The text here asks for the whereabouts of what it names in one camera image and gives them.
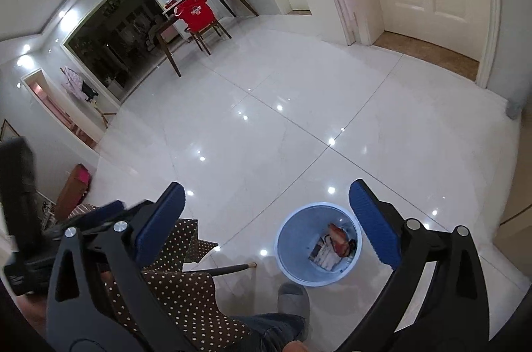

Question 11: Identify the round brown woven table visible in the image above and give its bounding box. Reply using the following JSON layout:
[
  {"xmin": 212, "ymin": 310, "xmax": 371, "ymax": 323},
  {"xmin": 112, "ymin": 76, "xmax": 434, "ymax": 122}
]
[{"xmin": 66, "ymin": 204, "xmax": 252, "ymax": 352}]

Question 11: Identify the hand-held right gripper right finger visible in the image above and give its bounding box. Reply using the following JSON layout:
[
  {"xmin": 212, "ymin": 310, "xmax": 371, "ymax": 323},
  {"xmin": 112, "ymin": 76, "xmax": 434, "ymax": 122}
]
[{"xmin": 332, "ymin": 179, "xmax": 491, "ymax": 352}]

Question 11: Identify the pink hanging garment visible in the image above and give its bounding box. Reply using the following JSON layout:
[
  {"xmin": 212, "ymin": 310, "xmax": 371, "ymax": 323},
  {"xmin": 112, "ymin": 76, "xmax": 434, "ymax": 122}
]
[{"xmin": 62, "ymin": 65, "xmax": 86, "ymax": 100}]

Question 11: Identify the dark wooden table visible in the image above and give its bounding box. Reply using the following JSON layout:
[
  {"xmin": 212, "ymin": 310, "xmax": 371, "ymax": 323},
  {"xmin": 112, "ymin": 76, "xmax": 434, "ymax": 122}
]
[{"xmin": 154, "ymin": 0, "xmax": 259, "ymax": 78}]

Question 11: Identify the orange snack wrapper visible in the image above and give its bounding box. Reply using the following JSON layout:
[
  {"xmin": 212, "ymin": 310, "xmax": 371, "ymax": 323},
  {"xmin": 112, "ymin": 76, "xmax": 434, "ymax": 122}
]
[{"xmin": 328, "ymin": 223, "xmax": 352, "ymax": 258}]

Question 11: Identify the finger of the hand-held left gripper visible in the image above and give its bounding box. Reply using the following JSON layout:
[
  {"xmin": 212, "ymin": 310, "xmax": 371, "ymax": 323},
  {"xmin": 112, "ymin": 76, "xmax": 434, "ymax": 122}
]
[{"xmin": 42, "ymin": 200, "xmax": 127, "ymax": 242}]

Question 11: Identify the person's jeans leg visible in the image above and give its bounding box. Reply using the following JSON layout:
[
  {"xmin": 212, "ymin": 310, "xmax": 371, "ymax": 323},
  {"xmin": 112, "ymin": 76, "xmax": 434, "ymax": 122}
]
[{"xmin": 241, "ymin": 312, "xmax": 306, "ymax": 352}]

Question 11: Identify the red shirt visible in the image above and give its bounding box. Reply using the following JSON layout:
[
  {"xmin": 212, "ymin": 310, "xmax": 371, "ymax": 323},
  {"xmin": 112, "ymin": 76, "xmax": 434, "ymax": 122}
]
[{"xmin": 175, "ymin": 0, "xmax": 217, "ymax": 32}]

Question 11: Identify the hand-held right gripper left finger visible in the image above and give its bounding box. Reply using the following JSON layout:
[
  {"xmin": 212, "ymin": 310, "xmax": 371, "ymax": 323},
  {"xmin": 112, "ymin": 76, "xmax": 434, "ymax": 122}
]
[{"xmin": 45, "ymin": 181, "xmax": 196, "ymax": 352}]

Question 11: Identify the wooden chair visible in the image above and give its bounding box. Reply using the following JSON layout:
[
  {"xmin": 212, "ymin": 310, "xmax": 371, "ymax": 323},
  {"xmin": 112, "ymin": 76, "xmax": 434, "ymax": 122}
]
[{"xmin": 175, "ymin": 0, "xmax": 232, "ymax": 56}]

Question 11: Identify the white printed packet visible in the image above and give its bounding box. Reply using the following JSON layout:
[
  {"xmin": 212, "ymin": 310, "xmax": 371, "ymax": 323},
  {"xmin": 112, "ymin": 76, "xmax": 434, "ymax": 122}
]
[{"xmin": 308, "ymin": 235, "xmax": 338, "ymax": 273}]

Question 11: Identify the wood-framed wall painting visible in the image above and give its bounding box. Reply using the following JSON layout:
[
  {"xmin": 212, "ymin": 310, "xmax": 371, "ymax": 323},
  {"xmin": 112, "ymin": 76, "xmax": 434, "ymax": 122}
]
[{"xmin": 0, "ymin": 119, "xmax": 20, "ymax": 141}]

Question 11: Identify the dark sliding glass door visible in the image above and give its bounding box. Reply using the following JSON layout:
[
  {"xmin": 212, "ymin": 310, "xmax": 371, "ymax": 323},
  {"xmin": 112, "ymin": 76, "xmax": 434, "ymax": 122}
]
[{"xmin": 62, "ymin": 0, "xmax": 168, "ymax": 105}]

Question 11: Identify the wooden clothes rack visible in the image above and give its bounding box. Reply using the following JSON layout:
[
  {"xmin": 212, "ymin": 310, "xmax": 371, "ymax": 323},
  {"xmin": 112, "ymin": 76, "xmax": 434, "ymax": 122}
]
[{"xmin": 83, "ymin": 83, "xmax": 120, "ymax": 129}]

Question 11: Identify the grey slipper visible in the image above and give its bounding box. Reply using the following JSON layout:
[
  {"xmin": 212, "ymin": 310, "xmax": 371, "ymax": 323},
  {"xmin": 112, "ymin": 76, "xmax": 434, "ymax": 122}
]
[{"xmin": 278, "ymin": 282, "xmax": 311, "ymax": 340}]

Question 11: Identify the light blue plastic bin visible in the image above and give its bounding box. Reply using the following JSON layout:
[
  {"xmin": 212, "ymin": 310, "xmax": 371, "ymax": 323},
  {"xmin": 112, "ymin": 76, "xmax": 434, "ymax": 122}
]
[{"xmin": 275, "ymin": 203, "xmax": 363, "ymax": 286}]

